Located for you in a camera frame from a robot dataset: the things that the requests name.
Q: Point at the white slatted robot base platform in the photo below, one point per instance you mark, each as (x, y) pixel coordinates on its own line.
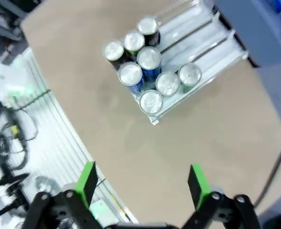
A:
(59, 143)

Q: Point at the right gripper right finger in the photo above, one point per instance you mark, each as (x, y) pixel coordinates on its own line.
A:
(198, 186)

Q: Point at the green beverage can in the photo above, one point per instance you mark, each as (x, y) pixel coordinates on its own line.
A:
(167, 83)
(190, 74)
(151, 101)

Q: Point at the clear plastic can dispenser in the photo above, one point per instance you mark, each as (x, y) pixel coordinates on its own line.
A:
(202, 40)

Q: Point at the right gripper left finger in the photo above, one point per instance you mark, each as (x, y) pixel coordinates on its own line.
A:
(86, 181)

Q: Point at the white box with green light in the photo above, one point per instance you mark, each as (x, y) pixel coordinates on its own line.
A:
(6, 78)

